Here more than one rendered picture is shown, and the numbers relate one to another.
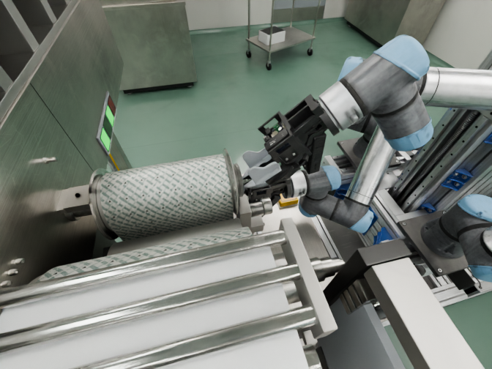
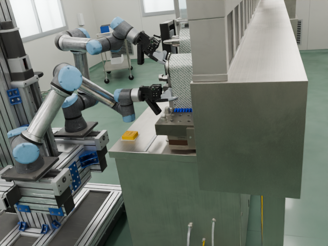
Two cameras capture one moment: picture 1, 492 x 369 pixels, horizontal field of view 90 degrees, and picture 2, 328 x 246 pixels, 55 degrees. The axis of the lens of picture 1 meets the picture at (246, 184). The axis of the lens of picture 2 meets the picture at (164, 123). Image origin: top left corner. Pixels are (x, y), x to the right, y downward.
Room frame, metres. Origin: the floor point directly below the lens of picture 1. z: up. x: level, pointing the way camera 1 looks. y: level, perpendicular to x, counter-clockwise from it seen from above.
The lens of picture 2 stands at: (1.77, 0.89, 1.66)
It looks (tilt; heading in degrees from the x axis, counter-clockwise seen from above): 24 degrees down; 214
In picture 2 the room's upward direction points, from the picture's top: 7 degrees counter-clockwise
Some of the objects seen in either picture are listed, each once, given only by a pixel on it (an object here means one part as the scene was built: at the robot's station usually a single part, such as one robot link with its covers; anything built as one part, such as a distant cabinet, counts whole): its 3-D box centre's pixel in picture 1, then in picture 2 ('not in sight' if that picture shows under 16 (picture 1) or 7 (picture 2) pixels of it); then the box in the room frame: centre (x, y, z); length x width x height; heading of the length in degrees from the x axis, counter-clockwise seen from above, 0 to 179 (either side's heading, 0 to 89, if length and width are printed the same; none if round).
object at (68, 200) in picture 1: (76, 198); not in sight; (0.28, 0.33, 1.28); 0.06 x 0.05 x 0.02; 103
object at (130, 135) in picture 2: (286, 196); (130, 135); (0.56, -0.15, 0.91); 0.07 x 0.07 x 0.02; 13
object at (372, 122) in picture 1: (381, 124); (21, 140); (0.91, -0.61, 0.98); 0.13 x 0.12 x 0.14; 60
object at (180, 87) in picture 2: not in sight; (194, 93); (0.38, 0.17, 1.11); 0.23 x 0.01 x 0.18; 103
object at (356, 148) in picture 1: (372, 143); (28, 158); (0.90, -0.61, 0.87); 0.15 x 0.15 x 0.10
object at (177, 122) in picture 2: not in sight; (197, 123); (0.48, 0.23, 1.00); 0.40 x 0.16 x 0.06; 103
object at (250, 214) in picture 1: (250, 234); (170, 98); (0.32, -0.01, 1.05); 0.06 x 0.05 x 0.31; 103
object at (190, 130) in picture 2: not in sight; (197, 138); (0.57, 0.27, 0.97); 0.10 x 0.03 x 0.11; 103
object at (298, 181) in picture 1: (293, 185); (137, 94); (0.45, -0.14, 1.11); 0.08 x 0.05 x 0.08; 13
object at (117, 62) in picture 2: not in sight; (115, 52); (-3.14, -3.35, 0.51); 0.91 x 0.58 x 1.02; 37
